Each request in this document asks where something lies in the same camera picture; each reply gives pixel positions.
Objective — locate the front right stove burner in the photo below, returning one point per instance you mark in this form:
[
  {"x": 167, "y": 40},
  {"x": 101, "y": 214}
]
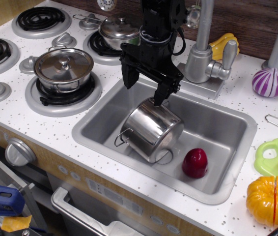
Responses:
[{"x": 62, "y": 104}]

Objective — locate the lidded steel pot burner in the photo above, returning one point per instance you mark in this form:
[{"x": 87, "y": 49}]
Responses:
[
  {"x": 120, "y": 28},
  {"x": 64, "y": 70}
]

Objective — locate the grey toy sink basin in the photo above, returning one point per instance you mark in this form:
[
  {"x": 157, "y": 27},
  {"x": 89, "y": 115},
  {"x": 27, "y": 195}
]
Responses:
[{"x": 193, "y": 146}]

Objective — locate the back right stove burner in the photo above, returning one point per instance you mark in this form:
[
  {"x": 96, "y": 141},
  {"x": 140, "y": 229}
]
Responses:
[{"x": 102, "y": 54}]

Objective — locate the yellow toy banana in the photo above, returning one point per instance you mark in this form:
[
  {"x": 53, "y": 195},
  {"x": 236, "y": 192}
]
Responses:
[{"x": 219, "y": 45}]

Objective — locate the orange toy pumpkin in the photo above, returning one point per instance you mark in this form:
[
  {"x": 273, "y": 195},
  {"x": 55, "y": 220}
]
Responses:
[{"x": 262, "y": 200}]

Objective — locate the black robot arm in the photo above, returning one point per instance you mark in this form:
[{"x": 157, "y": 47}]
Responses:
[{"x": 162, "y": 21}]

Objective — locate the oven door handle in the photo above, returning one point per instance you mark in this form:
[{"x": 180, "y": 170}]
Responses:
[{"x": 116, "y": 228}]

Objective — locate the red toy pepper half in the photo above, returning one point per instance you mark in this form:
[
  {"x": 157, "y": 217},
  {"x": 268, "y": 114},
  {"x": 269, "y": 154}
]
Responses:
[{"x": 195, "y": 163}]

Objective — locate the steel pot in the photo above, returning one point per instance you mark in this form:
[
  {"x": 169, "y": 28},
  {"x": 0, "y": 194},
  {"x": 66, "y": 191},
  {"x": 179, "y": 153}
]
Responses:
[{"x": 151, "y": 131}]

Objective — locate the green toy cutting board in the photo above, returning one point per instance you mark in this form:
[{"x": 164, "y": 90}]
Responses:
[{"x": 266, "y": 158}]

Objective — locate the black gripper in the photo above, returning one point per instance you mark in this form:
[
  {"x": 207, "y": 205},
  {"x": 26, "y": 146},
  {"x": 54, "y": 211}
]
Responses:
[{"x": 154, "y": 60}]

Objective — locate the blue clamp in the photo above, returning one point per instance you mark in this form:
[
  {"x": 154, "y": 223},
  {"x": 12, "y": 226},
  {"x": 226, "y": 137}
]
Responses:
[{"x": 11, "y": 201}]

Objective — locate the steel utensil handle back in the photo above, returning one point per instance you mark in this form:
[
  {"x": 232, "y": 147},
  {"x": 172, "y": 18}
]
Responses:
[{"x": 91, "y": 18}]

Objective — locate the grey oven dial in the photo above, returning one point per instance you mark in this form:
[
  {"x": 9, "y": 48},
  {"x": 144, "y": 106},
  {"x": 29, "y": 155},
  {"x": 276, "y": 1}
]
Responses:
[{"x": 18, "y": 153}]

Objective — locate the lidded steel pot back burner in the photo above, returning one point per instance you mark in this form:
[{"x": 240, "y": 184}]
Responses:
[{"x": 120, "y": 28}]

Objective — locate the lidded steel pot front burner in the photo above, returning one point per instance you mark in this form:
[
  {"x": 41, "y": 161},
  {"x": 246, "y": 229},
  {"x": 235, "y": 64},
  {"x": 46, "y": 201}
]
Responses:
[{"x": 64, "y": 70}]

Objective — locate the hanging clear ladle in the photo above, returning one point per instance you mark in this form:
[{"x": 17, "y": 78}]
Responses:
[{"x": 193, "y": 15}]

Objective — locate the purple striped toy onion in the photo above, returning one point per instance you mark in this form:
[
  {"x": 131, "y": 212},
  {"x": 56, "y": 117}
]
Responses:
[{"x": 265, "y": 82}]

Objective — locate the hanging slotted spoon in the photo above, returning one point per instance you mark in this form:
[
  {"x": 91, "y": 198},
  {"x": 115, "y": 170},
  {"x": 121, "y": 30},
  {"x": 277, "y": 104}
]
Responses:
[{"x": 107, "y": 5}]

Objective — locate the back left stove burner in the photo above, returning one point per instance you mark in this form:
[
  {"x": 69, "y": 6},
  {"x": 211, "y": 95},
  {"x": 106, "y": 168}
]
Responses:
[{"x": 41, "y": 22}]

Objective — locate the silver toy faucet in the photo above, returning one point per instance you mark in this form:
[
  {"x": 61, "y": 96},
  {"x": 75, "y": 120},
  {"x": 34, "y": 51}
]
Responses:
[{"x": 202, "y": 74}]

